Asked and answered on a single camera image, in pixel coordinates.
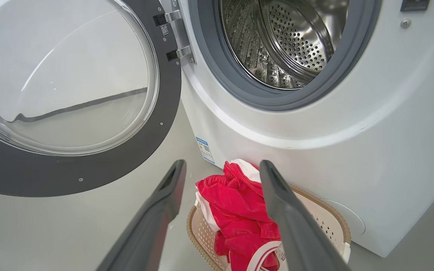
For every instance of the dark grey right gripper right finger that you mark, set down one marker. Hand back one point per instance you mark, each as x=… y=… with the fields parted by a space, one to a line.
x=292 y=226

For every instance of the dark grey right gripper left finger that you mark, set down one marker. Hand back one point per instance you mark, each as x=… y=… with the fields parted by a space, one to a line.
x=156 y=218

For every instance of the red garment with white stripes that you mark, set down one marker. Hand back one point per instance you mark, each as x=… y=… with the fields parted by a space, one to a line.
x=236 y=210

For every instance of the dark grey round glass door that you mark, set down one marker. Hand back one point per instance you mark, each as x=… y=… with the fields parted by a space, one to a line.
x=89 y=165

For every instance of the cream basket with brown rim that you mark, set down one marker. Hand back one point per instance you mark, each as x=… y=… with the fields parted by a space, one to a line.
x=326 y=218

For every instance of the white front-load washing machine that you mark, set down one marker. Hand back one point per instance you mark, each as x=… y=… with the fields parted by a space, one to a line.
x=352 y=131

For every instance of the metal door hinge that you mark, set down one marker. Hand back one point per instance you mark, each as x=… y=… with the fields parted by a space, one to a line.
x=181 y=34

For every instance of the black door latch socket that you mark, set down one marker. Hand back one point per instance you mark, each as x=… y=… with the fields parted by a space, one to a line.
x=414 y=4

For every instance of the round white filter cover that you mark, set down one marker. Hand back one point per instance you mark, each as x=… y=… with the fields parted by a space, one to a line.
x=349 y=218

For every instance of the blue white energy sticker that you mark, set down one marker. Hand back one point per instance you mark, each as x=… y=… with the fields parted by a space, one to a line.
x=205 y=149

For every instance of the steel perforated washer drum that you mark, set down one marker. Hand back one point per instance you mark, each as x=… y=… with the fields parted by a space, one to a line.
x=285 y=41

